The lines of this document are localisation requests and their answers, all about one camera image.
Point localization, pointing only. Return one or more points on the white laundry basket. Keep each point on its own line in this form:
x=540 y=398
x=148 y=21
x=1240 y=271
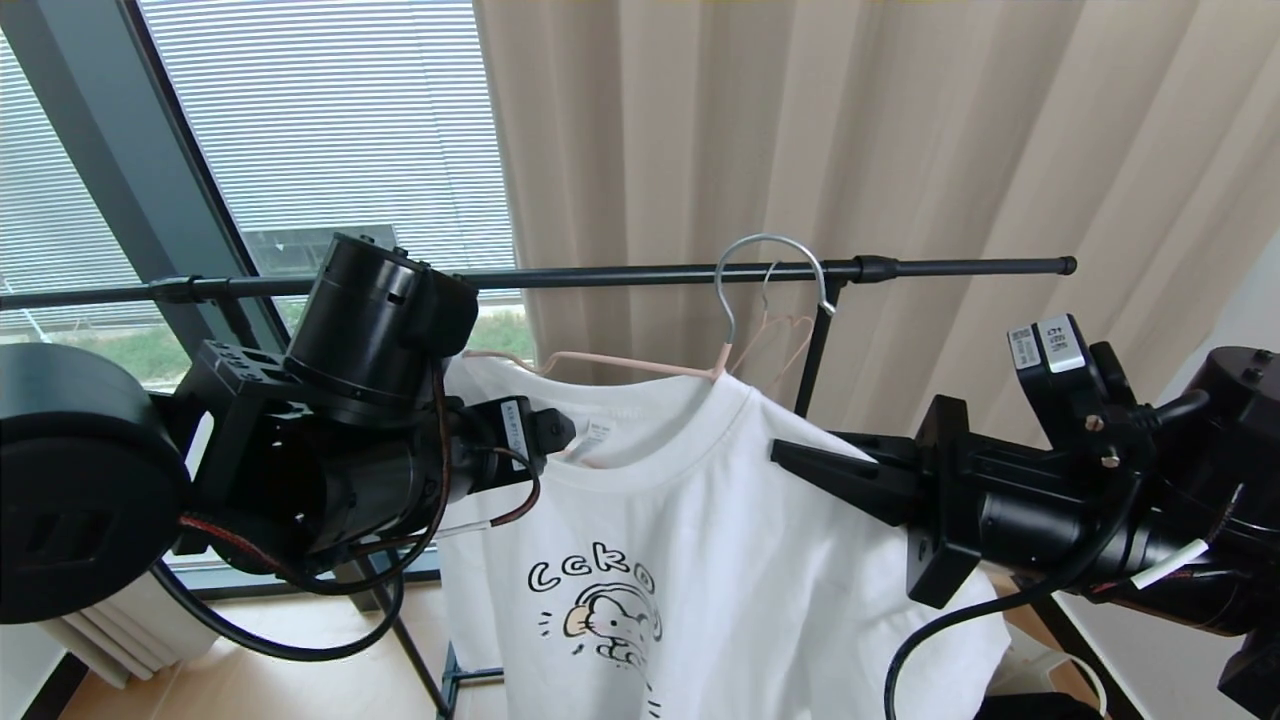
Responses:
x=1030 y=660

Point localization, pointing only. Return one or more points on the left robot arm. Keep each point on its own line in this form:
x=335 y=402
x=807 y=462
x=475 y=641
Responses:
x=380 y=320

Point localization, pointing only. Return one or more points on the white printed T-shirt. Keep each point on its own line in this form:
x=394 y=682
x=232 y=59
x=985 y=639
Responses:
x=780 y=560

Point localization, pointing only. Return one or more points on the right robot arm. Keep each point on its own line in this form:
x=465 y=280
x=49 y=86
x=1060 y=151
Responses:
x=1230 y=450

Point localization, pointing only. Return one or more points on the black clothes rack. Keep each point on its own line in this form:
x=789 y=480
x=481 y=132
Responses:
x=620 y=275

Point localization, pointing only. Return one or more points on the pink clothes hanger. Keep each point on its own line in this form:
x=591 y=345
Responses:
x=724 y=362
x=766 y=300

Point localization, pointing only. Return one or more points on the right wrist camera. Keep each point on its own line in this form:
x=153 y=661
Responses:
x=1050 y=380

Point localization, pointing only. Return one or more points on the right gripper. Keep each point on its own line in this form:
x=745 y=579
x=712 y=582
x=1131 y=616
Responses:
x=1030 y=520

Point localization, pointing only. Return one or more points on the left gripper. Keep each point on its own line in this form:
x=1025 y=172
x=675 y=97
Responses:
x=480 y=440

